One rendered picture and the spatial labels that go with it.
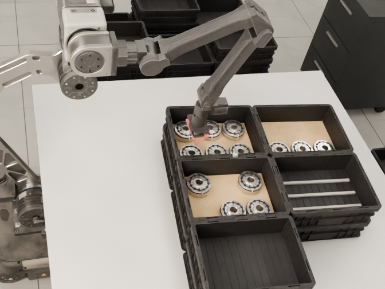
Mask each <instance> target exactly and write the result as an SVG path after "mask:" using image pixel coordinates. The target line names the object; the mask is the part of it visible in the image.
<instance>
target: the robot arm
mask: <svg viewBox="0 0 385 289"><path fill-rule="evenodd" d="M244 3H245V4H244V5H241V6H240V7H239V8H237V9H235V10H234V11H232V12H230V13H228V14H225V15H223V16H221V17H218V18H216V19H214V20H211V21H209V22H207V23H205V24H202V25H199V26H197V27H195V28H192V29H190V30H188V31H186V32H183V33H181V34H178V35H176V36H173V37H170V38H162V37H161V36H157V37H155V38H150V37H147V38H142V39H141V40H135V41H129V42H126V41H125V40H117V39H116V36H115V32H114V31H109V33H110V36H111V41H112V45H113V56H112V72H111V76H114V75H116V72H117V67H125V66H127V64H136V62H137V63H138V64H139V68H140V70H141V73H142V74H144V75H146V76H155V75H157V74H159V73H160V72H161V71H162V70H163V68H165V67H167V66H169V65H170V61H172V60H173V59H174V58H176V57H178V56H180V55H181V54H184V53H186V52H188V51H191V50H193V49H195V48H198V47H200V46H202V45H205V44H208V43H209V42H212V41H215V40H217V39H219V38H222V37H224V36H226V35H229V34H232V33H234V32H237V31H239V30H242V29H245V30H244V32H243V34H242V36H241V37H240V39H239V40H238V41H237V43H236V44H235V45H234V47H233V48H232V49H231V51H230V52H229V53H228V55H227V56H226V57H225V59H224V60H223V61H222V62H221V64H220V65H219V67H218V68H217V69H216V70H215V72H214V73H213V74H212V75H211V76H210V77H209V78H208V79H207V80H206V81H205V82H204V83H202V84H201V85H200V86H199V88H198V89H197V95H198V99H199V100H197V101H196V103H195V108H194V113H193V114H189V115H187V118H188V119H186V123H187V126H188V129H189V131H190V134H192V138H193V140H194V144H195V145H196V146H197V145H199V144H200V143H201V142H202V141H203V140H205V139H206V138H208V137H209V131H210V130H209V128H208V125H207V123H206V120H207V116H208V113H209V111H210V113H211V114H212V115H220V114H227V112H228V106H229V105H228V102H227V99H226V97H219V96H220V95H221V93H222V92H223V89H224V87H225V86H226V85H227V83H228V82H229V81H230V80H231V78H232V77H233V76H234V75H235V73H236V72H237V71H238V70H239V69H240V67H241V66H242V64H243V63H244V62H245V61H246V60H247V58H248V57H249V56H250V55H251V53H252V52H253V51H254V50H255V48H256V47H259V48H264V47H265V45H266V44H267V43H268V42H269V41H270V39H271V38H272V37H273V33H274V29H273V27H272V24H271V22H270V19H269V17H268V15H267V12H266V11H265V10H264V9H263V8H262V7H261V6H260V5H258V4H257V3H255V2H254V1H253V0H244ZM159 49H160V50H159ZM160 51H161V53H160ZM197 138H201V139H200V140H199V142H198V143H197V141H196V139H197Z"/></svg>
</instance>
